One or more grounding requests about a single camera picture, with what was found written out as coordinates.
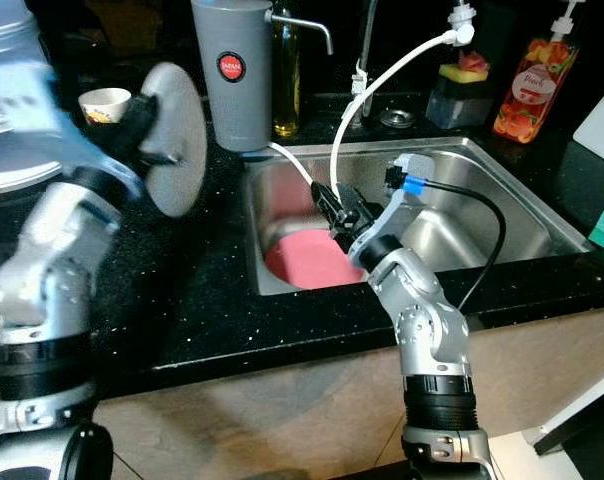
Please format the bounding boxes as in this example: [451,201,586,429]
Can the pink plate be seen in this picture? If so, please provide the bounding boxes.
[264,228,368,291]

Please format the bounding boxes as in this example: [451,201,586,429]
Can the white flexible hose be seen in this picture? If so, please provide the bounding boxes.
[267,28,476,216]

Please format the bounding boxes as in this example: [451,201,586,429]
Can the floral patterned plate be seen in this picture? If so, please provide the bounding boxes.
[135,62,209,218]

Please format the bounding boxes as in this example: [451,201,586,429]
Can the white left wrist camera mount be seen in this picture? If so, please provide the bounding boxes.
[0,60,143,206]

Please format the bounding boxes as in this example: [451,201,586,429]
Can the peach print soap dispenser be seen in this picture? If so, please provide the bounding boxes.
[492,0,585,144]

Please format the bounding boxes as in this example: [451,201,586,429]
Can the grey water filter canister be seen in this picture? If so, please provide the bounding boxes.
[191,0,335,153]

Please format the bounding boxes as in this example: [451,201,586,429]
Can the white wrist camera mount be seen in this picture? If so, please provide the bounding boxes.
[352,152,433,266]
[0,60,143,206]

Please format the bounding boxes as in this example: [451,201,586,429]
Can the stainless steel sink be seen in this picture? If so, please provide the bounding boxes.
[242,137,593,298]

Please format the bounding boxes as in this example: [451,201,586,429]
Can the beige cabinet front panel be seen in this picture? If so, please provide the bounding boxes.
[102,320,604,480]

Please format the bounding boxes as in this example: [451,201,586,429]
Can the oil bottle with green cap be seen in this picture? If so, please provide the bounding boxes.
[269,0,301,139]

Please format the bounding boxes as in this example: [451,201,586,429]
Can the white printed cup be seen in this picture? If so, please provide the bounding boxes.
[79,87,133,126]

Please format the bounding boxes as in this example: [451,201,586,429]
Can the chrome kitchen faucet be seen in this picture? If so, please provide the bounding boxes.
[347,0,478,116]

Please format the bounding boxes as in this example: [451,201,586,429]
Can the white tiered food cover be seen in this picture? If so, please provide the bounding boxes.
[0,0,78,196]

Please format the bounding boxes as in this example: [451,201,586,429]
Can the black sponge holder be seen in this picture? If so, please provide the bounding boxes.
[425,78,493,129]

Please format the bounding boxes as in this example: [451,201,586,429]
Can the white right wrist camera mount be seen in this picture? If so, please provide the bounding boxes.
[352,152,433,266]

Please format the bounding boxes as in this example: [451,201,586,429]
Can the yellow pink sponge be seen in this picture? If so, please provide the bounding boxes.
[437,50,493,86]

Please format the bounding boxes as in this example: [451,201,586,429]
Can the round steel counter fitting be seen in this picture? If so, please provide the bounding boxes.
[379,108,413,128]

